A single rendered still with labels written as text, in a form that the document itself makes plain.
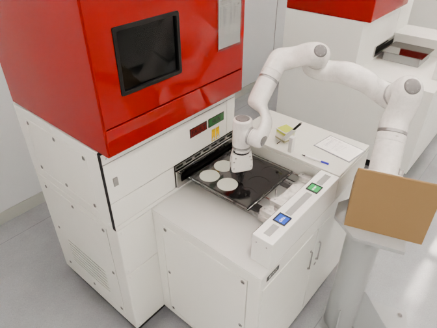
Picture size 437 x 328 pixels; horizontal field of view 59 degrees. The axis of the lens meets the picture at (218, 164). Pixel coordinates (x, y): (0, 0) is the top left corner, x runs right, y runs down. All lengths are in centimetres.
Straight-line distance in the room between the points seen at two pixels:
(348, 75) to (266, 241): 78
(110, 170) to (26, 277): 145
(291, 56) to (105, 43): 80
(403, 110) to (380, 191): 34
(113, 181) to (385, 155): 111
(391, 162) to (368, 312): 95
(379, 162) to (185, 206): 87
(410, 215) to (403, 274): 116
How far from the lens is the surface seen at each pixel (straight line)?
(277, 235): 152
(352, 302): 223
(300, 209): 164
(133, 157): 163
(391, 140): 174
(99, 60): 134
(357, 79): 177
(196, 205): 184
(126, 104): 145
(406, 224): 179
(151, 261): 206
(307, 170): 193
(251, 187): 182
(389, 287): 276
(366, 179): 167
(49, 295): 272
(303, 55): 171
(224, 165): 196
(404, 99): 174
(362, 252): 195
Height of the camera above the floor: 203
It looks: 35 degrees down
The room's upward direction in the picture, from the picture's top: straight up
